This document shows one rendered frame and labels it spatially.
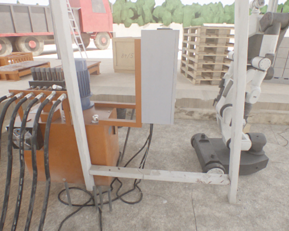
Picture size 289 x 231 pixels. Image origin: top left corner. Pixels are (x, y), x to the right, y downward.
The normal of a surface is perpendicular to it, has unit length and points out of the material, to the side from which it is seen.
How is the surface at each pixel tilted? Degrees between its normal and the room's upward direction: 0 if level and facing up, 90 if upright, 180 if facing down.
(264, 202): 0
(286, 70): 90
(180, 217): 0
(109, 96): 90
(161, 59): 90
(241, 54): 93
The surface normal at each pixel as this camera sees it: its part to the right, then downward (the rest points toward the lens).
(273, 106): -0.17, 0.40
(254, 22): -0.72, 0.21
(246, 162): 0.00, -0.91
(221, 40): 0.04, 0.41
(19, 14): 0.75, 0.27
